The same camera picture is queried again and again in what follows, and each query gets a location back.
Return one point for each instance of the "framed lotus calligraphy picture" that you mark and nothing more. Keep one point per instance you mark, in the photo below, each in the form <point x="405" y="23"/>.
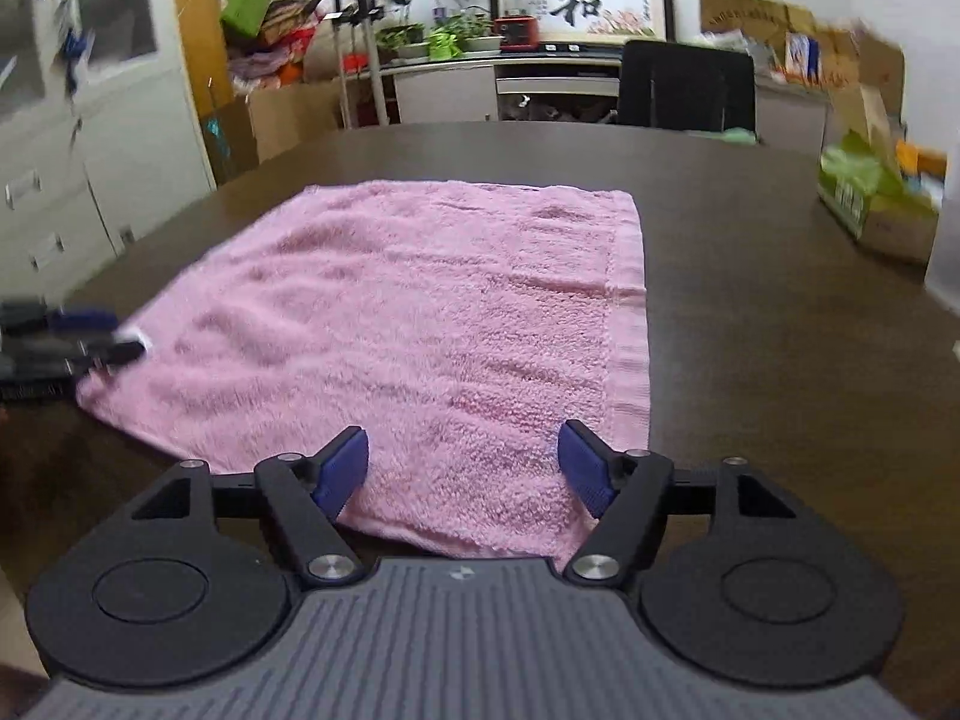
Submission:
<point x="600" y="4"/>

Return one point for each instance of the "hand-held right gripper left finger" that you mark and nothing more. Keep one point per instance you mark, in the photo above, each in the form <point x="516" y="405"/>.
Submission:
<point x="341" y="472"/>

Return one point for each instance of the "wooden shelf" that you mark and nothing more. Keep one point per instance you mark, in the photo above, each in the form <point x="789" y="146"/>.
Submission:
<point x="191" y="52"/>

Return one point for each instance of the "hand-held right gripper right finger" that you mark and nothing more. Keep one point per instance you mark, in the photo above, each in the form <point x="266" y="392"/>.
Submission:
<point x="589" y="476"/>

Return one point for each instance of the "large open cardboard box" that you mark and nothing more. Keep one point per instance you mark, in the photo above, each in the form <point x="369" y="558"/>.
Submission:
<point x="285" y="124"/>

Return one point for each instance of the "small colourful box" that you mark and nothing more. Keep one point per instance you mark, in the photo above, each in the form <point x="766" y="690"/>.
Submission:
<point x="802" y="56"/>

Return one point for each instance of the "blender with red base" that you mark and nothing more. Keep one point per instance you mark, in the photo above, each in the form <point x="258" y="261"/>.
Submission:
<point x="517" y="30"/>

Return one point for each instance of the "black office chair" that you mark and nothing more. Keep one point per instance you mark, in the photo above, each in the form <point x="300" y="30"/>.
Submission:
<point x="682" y="86"/>

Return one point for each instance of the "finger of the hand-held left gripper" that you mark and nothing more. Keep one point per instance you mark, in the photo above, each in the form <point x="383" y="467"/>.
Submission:
<point x="75" y="319"/>
<point x="109" y="354"/>

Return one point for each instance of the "small potted plant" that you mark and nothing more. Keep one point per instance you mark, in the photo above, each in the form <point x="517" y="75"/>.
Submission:
<point x="405" y="41"/>
<point x="480" y="34"/>

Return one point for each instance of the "white cabinet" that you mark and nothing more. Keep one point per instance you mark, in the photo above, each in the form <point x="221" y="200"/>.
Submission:
<point x="112" y="127"/>

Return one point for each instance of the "pink towel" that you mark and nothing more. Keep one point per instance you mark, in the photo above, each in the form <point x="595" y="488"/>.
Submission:
<point x="420" y="330"/>

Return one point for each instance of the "printed cardboard box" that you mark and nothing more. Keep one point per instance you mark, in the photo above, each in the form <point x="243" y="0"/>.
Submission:
<point x="874" y="64"/>

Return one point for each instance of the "pile of clothes and bags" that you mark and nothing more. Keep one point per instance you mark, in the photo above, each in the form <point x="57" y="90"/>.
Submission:
<point x="277" y="45"/>

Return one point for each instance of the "orange box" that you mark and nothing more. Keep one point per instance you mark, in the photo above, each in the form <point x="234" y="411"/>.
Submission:
<point x="922" y="161"/>

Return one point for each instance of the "flat cardboard sheet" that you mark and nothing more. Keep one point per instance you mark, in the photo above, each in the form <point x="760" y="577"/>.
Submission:
<point x="739" y="7"/>

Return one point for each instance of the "white sideboard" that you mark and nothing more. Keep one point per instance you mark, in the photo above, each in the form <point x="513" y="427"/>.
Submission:
<point x="442" y="94"/>

